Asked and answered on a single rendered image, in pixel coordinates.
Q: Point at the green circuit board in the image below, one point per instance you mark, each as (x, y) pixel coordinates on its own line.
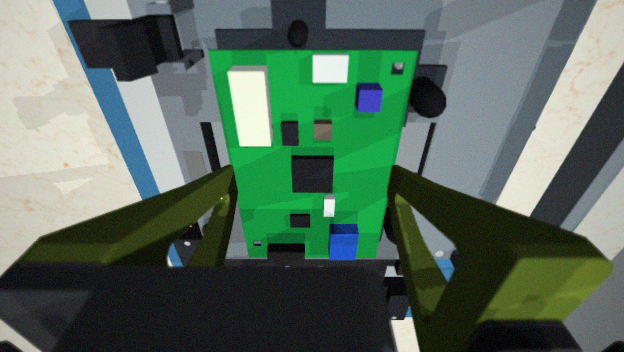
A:
(312, 135)

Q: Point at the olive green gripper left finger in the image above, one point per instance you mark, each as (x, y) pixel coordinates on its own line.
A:
(140, 234)

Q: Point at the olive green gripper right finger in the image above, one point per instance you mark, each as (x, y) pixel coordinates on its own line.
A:
(511, 267)

